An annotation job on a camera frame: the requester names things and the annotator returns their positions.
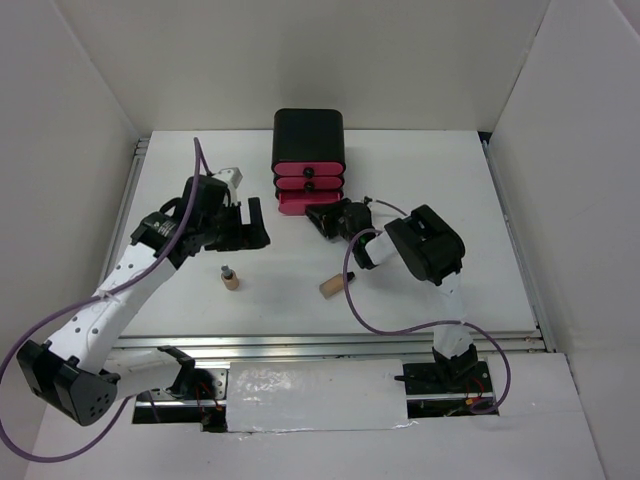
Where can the pink drawer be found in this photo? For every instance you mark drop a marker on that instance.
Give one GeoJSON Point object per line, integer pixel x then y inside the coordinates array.
{"type": "Point", "coordinates": [308, 169]}
{"type": "Point", "coordinates": [294, 203]}
{"type": "Point", "coordinates": [321, 183]}

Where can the white foil covered panel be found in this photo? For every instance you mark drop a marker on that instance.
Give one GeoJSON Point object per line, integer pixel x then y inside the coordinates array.
{"type": "Point", "coordinates": [328, 395]}

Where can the black drawer organizer cabinet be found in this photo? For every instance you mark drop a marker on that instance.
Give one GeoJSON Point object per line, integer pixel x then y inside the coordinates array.
{"type": "Point", "coordinates": [308, 138]}

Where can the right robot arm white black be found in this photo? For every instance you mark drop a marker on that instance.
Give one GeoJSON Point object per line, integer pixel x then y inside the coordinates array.
{"type": "Point", "coordinates": [431, 251]}

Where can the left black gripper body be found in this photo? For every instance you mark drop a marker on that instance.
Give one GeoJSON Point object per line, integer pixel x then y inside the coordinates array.
{"type": "Point", "coordinates": [223, 231]}

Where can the lying foundation bottle black cap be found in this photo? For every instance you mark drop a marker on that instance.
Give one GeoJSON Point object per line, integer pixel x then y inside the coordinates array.
{"type": "Point", "coordinates": [335, 284]}

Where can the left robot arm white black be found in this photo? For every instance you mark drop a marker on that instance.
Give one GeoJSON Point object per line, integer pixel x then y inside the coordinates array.
{"type": "Point", "coordinates": [75, 370]}

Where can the upright foundation pump bottle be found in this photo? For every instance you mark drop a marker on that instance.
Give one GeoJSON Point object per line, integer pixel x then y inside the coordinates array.
{"type": "Point", "coordinates": [229, 278]}

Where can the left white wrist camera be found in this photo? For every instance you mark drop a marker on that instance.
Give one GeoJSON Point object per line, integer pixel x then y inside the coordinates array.
{"type": "Point", "coordinates": [231, 176]}

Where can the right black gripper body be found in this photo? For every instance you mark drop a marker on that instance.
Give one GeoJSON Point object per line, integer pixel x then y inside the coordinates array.
{"type": "Point", "coordinates": [339, 226]}

